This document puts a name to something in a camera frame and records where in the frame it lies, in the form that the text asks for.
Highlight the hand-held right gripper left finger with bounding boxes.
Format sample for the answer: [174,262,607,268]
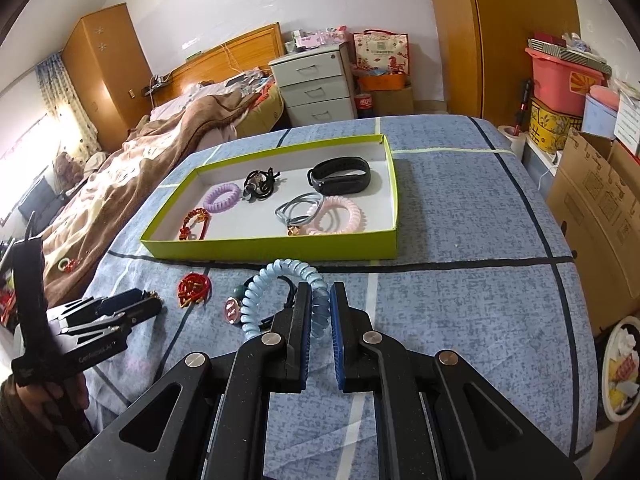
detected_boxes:
[55,282,316,480]

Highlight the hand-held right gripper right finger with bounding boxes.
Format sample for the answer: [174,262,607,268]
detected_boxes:
[330,281,583,480]

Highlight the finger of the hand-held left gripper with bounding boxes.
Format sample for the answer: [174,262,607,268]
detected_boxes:
[57,316,137,349]
[47,287,163,329]

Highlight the blue coil hair tie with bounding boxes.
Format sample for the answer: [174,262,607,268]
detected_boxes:
[240,258,331,343]

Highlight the red knot bracelet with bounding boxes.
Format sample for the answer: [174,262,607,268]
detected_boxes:
[176,272,212,308]

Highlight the black hair tie pink charm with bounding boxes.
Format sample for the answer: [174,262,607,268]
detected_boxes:
[223,274,301,328]

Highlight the pink coil hair tie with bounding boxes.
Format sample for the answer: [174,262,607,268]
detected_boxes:
[306,196,368,236]

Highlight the red bead bracelet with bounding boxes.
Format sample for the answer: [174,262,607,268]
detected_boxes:
[177,207,211,241]

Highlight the grey hair ties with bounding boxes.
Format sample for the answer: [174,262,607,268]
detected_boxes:
[275,191,326,237]

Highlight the purple coil hair tie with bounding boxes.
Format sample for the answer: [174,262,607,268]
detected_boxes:
[202,183,242,213]

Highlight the black wristband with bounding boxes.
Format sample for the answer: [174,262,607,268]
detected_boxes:
[306,157,372,197]

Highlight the black hair tie grey flower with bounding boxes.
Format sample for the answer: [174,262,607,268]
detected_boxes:
[242,167,281,201]

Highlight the green cardboard box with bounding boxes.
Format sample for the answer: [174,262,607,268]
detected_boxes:
[140,134,399,262]

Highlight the person's left hand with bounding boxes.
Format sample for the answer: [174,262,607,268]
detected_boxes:
[0,367,91,453]

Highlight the brown teddy bear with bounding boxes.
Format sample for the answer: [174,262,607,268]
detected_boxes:
[52,152,86,186]

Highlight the blue patterned tablecloth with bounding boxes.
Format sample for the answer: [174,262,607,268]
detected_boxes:
[82,114,601,480]

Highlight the brown floral blanket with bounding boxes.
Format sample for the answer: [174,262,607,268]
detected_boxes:
[42,87,251,293]

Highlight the floral curtain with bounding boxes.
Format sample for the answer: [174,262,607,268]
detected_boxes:
[35,52,101,161]

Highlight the dark bedside clutter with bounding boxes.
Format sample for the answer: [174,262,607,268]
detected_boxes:
[142,74,173,96]

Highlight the small light wooden wardrobe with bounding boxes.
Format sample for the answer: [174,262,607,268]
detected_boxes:
[61,2,153,153]

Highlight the small cardboard box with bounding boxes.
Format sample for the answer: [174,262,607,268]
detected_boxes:
[372,85,415,117]

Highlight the clothes pile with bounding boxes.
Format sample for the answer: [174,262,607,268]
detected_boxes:
[220,70,281,111]

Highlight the white drawer cabinet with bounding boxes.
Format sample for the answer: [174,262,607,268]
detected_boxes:
[268,40,358,128]

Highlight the orange basket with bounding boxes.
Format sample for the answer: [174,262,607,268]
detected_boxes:
[359,72,407,92]

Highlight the white paper roll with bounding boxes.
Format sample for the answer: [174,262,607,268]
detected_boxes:
[497,125,528,161]

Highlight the wooden bed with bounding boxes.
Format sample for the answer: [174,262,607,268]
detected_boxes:
[0,22,286,311]

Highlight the large cardboard box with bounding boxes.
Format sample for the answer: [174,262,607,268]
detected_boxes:
[545,127,640,333]

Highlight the round tray of packets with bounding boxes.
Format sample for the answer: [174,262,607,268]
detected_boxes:
[602,317,640,423]

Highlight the red patterned gift bag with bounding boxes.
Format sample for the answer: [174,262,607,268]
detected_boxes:
[352,30,412,86]

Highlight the yellow patterned box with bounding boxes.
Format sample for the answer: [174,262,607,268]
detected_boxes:
[527,97,583,155]

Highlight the pink packets pile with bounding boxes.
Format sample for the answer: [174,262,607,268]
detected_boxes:
[285,25,348,53]

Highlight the pink plastic bin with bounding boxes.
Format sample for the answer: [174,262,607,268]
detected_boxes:
[525,47,608,117]

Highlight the blue box pink lid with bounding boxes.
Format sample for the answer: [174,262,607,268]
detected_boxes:
[582,85,623,138]

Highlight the large wooden wardrobe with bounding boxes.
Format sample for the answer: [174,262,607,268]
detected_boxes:
[422,0,581,133]

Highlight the white labelled box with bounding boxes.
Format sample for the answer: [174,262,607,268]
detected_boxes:
[612,91,640,156]

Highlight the red stick handle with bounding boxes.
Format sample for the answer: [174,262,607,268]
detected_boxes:
[515,79,532,133]

